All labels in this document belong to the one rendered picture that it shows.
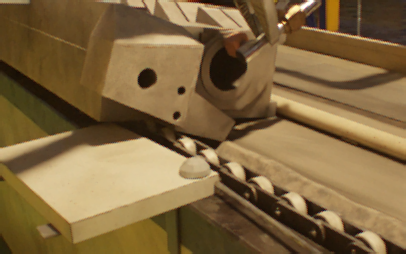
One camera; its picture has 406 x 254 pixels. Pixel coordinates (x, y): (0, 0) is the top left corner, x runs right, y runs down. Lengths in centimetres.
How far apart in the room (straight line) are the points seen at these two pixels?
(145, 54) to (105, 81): 7
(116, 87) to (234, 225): 29
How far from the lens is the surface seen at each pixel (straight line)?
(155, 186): 75
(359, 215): 79
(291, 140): 103
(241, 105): 108
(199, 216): 74
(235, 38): 101
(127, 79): 87
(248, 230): 69
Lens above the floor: 111
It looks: 18 degrees down
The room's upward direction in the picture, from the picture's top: 2 degrees counter-clockwise
